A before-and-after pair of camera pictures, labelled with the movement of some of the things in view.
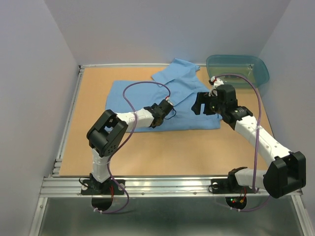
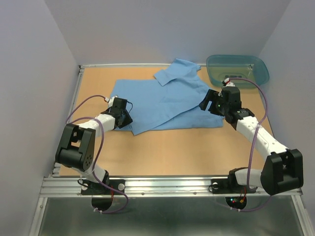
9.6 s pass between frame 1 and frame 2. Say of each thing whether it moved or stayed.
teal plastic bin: stayed
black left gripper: moved
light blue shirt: stayed
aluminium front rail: stayed
